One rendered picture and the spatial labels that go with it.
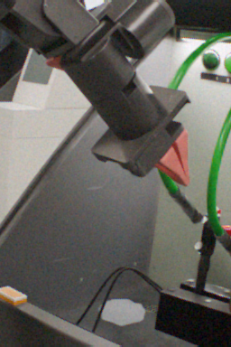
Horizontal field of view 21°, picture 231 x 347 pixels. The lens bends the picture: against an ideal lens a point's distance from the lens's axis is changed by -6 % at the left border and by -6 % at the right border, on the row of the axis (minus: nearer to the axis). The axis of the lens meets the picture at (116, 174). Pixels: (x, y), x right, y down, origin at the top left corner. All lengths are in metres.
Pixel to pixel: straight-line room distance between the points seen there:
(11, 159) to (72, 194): 2.59
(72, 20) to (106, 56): 0.05
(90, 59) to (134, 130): 0.09
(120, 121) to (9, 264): 0.58
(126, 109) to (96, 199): 0.67
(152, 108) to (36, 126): 3.23
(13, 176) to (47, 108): 0.46
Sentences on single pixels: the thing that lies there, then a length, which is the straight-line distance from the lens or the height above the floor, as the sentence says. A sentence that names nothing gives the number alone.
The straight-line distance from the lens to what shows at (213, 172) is 0.83.
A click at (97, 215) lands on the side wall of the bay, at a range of 1.28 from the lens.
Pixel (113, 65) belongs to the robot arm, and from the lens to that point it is 0.58.
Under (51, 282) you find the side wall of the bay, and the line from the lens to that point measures 1.23.
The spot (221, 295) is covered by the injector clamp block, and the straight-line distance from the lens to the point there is 1.06.
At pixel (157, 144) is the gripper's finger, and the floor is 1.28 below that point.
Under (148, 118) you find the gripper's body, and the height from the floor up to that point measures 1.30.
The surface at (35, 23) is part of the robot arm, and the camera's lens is 0.56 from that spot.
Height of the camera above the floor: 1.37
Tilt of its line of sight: 11 degrees down
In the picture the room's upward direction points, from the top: 5 degrees clockwise
